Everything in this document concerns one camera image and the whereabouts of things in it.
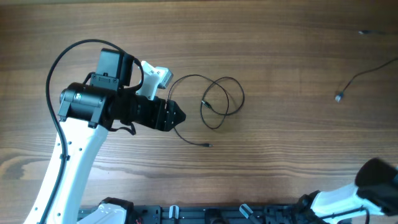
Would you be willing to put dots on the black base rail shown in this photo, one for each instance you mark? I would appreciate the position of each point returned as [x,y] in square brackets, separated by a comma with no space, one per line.
[278,214]

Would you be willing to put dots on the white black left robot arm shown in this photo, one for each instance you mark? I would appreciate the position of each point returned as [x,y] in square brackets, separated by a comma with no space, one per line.
[121,88]

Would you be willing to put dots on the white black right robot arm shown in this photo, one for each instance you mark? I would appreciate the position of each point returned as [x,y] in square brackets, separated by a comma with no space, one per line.
[373,192]

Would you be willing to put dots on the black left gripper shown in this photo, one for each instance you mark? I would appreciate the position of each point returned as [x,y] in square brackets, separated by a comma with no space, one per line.
[165,124]

